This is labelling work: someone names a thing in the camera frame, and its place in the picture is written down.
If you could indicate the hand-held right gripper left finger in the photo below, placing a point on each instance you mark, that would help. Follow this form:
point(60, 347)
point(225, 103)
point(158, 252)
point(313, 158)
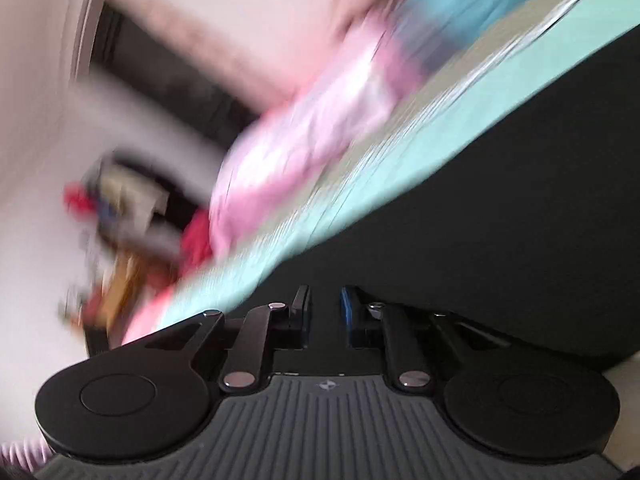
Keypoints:
point(302, 312)

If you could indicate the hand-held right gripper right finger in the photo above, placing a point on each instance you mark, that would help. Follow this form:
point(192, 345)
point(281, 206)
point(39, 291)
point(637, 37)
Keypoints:
point(350, 312)

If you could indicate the black pants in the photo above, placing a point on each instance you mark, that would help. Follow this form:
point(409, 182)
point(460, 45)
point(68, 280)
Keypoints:
point(500, 210)

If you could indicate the red clothes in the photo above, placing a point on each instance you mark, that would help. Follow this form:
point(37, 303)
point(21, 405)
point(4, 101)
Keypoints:
point(197, 245)

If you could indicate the pink bed sheet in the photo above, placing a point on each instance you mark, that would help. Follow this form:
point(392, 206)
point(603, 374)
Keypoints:
point(150, 317)

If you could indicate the patterned bed quilt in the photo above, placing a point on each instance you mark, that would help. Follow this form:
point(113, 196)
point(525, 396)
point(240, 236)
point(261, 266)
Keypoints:
point(400, 160)

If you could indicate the pink pillow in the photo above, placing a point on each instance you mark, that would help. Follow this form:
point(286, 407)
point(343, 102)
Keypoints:
point(300, 150)

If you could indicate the assorted clutter pile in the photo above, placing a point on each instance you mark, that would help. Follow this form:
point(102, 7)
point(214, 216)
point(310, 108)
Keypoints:
point(125, 210)

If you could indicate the dark cabinet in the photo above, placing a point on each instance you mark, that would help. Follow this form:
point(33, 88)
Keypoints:
point(165, 67)

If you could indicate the blue grey checked pillow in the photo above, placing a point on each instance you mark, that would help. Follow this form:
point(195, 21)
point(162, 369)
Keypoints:
point(475, 0)

